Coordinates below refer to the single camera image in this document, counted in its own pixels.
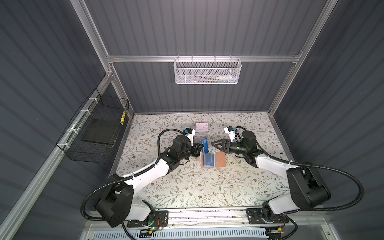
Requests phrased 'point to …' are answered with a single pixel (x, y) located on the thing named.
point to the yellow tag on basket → (123, 117)
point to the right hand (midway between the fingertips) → (215, 147)
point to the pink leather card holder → (210, 160)
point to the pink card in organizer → (202, 126)
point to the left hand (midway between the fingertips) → (204, 145)
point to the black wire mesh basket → (97, 106)
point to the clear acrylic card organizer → (199, 135)
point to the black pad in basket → (101, 131)
